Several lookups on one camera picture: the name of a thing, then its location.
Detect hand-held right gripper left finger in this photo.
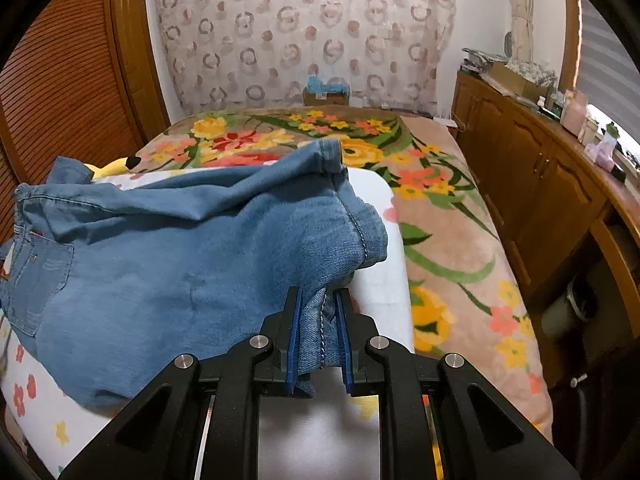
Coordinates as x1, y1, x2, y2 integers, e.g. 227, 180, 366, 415
57, 287, 321, 480

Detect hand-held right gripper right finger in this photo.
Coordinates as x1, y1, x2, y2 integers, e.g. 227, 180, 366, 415
335, 287, 567, 480

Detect blue denim pants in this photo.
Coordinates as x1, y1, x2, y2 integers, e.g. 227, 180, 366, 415
0, 139, 391, 408

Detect white fruit-print bed sheet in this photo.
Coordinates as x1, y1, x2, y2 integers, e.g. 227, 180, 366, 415
0, 165, 416, 480

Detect floral fleece blanket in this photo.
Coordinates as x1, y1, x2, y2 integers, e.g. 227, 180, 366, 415
132, 107, 553, 443

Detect grey waste bin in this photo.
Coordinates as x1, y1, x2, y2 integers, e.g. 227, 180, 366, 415
541, 280, 602, 342

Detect small cardboard box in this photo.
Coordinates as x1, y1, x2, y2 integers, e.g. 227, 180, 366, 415
302, 87, 349, 107

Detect long wooden cabinet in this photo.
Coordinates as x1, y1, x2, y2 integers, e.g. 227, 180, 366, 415
452, 70, 640, 391

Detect yellow plush toy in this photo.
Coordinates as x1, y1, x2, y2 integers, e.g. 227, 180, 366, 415
82, 155, 143, 181

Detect light blue toy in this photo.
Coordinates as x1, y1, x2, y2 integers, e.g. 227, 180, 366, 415
306, 74, 349, 95

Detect open cardboard box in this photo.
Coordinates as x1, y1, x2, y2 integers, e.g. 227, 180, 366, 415
487, 60, 557, 100

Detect circle-patterned sheer curtain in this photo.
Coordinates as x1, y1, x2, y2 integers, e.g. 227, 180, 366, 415
155, 0, 458, 116

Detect pink storage box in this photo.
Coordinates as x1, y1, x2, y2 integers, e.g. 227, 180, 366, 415
560, 90, 589, 131

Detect wooden louvered wardrobe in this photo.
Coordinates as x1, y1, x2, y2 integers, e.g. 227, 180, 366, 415
0, 0, 171, 246

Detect tied beige curtain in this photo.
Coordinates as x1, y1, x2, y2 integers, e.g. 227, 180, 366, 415
504, 0, 537, 67

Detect grey striped window blind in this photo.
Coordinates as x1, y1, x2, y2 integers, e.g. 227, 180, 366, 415
575, 0, 640, 128

